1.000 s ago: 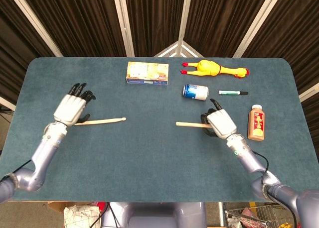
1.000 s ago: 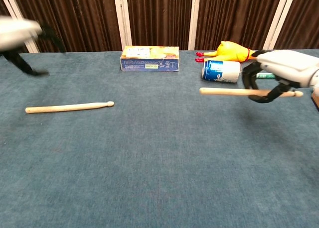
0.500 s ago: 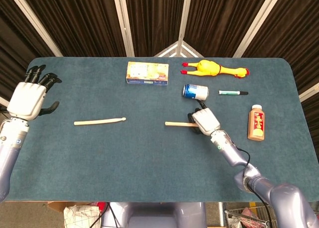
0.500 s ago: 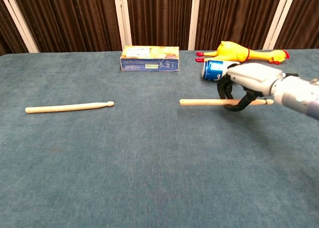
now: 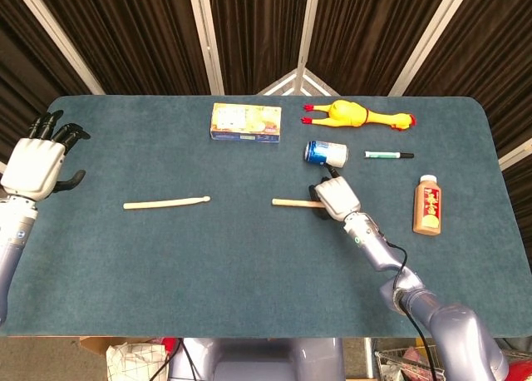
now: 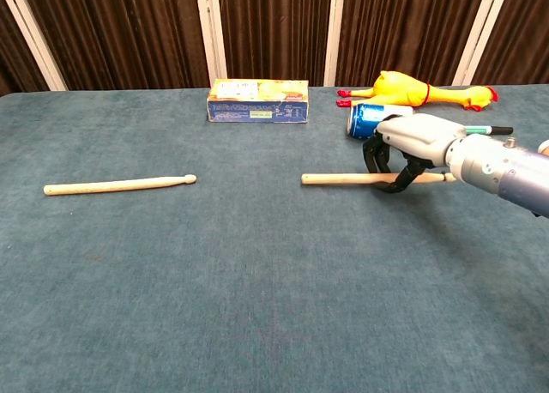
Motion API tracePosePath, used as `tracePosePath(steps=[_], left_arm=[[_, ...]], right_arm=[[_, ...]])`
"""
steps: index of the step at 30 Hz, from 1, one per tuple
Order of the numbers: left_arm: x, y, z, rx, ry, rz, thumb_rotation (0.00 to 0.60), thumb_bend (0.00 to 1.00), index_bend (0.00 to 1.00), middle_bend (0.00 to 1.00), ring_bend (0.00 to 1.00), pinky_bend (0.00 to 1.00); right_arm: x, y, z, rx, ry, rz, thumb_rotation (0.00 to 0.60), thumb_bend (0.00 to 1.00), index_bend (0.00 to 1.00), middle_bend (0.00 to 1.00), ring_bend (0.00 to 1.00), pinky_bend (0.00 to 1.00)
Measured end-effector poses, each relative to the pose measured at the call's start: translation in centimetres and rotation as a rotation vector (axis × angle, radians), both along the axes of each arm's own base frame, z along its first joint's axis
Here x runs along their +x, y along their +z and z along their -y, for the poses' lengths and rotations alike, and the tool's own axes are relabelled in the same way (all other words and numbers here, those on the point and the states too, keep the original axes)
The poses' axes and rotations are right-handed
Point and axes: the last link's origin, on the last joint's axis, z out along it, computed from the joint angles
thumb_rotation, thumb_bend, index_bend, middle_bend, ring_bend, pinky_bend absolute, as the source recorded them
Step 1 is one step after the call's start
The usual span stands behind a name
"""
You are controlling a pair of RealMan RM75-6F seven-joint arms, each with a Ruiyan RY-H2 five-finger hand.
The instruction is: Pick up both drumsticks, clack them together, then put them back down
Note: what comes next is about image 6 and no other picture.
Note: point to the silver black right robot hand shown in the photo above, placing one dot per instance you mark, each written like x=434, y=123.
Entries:
x=416, y=137

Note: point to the light wooden drumstick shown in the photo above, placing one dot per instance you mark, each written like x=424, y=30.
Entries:
x=120, y=185
x=334, y=178

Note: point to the yellow rubber chicken toy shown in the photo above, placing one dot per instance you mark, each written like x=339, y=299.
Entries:
x=399, y=88

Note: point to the blue and white drink can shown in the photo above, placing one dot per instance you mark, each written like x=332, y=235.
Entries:
x=364, y=120

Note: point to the green marker with black cap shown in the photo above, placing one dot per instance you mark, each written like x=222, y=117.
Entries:
x=497, y=130

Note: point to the brown pleated curtain panel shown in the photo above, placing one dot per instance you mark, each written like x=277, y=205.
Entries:
x=407, y=24
x=128, y=32
x=274, y=28
x=13, y=58
x=523, y=32

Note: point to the brown bottle with white cap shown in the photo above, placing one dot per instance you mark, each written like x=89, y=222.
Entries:
x=545, y=147

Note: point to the blue and yellow cardboard box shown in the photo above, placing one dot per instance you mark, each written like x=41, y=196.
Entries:
x=257, y=110

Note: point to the blue table cloth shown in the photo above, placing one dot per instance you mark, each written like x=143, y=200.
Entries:
x=274, y=260

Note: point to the white screen frame post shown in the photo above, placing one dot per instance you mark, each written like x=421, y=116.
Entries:
x=334, y=32
x=480, y=32
x=212, y=32
x=34, y=37

